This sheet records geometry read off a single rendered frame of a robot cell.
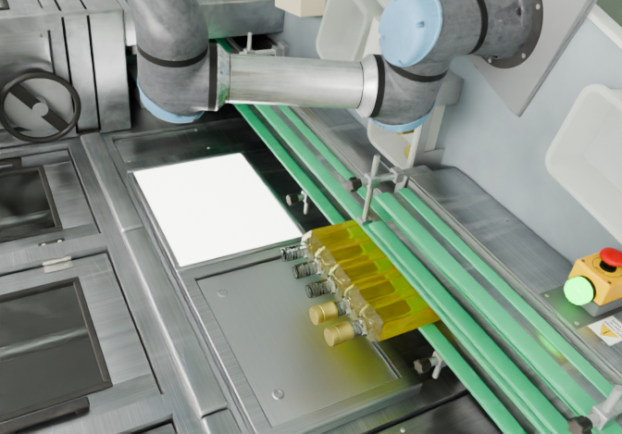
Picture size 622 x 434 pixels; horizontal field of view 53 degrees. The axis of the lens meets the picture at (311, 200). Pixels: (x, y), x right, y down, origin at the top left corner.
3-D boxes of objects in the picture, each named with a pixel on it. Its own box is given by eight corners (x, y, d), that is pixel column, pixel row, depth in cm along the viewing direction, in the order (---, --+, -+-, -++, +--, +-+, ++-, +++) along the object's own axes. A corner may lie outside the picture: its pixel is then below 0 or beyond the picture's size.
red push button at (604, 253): (588, 264, 101) (596, 248, 99) (604, 258, 103) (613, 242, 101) (607, 280, 98) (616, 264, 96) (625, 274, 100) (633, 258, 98)
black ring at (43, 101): (81, 130, 183) (2, 141, 174) (73, 61, 170) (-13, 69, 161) (85, 138, 179) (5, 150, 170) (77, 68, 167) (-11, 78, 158)
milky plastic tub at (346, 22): (342, 44, 169) (313, 48, 165) (366, -30, 152) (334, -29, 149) (371, 87, 160) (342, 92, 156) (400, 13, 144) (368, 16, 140)
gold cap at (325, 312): (329, 297, 118) (308, 303, 116) (338, 306, 115) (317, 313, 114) (329, 312, 120) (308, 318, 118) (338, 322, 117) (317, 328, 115)
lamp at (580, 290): (569, 289, 104) (556, 293, 103) (578, 269, 101) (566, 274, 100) (590, 307, 101) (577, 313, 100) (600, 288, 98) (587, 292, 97)
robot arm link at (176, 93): (458, 79, 108) (131, 59, 97) (431, 139, 119) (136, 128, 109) (441, 36, 115) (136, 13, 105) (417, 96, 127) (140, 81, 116)
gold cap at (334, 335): (348, 341, 115) (328, 348, 113) (342, 322, 115) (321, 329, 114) (356, 338, 111) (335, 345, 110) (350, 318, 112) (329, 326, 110)
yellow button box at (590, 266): (591, 279, 109) (561, 290, 105) (607, 245, 104) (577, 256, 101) (624, 305, 104) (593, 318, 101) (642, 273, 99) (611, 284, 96)
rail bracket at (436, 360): (460, 356, 126) (405, 378, 120) (468, 333, 122) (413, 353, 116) (472, 371, 123) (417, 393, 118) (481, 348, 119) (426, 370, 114)
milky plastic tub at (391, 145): (394, 132, 152) (365, 138, 148) (414, 44, 139) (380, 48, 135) (438, 170, 140) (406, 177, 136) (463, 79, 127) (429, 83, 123)
